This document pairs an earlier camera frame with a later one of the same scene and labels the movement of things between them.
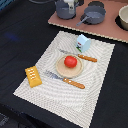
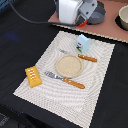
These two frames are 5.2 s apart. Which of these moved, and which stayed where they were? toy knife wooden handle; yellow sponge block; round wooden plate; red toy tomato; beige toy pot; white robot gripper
Moved: white robot gripper; red toy tomato
Stayed: yellow sponge block; round wooden plate; beige toy pot; toy knife wooden handle
